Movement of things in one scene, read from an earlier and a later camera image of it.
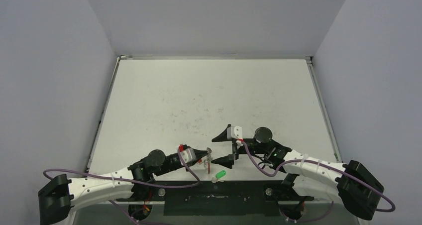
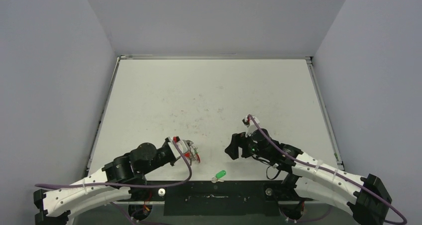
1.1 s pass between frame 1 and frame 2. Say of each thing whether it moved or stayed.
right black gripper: moved
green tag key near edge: stayed
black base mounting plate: stayed
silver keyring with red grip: moved
